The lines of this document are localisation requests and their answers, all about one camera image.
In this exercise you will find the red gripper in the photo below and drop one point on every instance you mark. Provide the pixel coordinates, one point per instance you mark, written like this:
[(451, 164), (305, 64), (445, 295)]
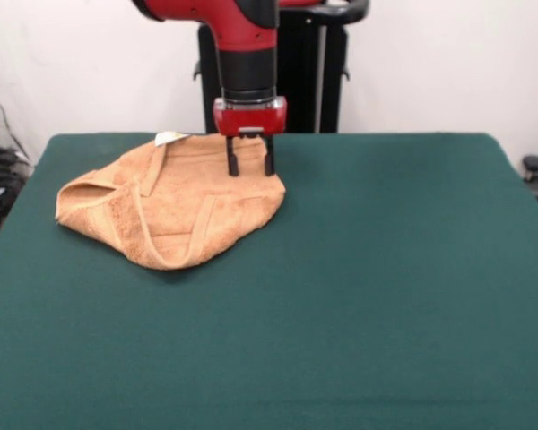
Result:
[(251, 120)]

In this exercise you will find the orange terry towel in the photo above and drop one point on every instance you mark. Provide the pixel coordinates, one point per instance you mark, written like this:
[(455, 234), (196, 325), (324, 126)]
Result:
[(179, 201)]

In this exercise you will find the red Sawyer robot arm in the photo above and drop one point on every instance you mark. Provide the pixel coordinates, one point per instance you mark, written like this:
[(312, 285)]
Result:
[(246, 67)]

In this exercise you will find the dark green table cloth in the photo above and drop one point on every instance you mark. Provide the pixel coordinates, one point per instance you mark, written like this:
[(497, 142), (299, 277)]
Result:
[(408, 291)]

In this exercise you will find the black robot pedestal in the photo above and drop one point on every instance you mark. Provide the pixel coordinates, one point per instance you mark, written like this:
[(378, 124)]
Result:
[(314, 71)]

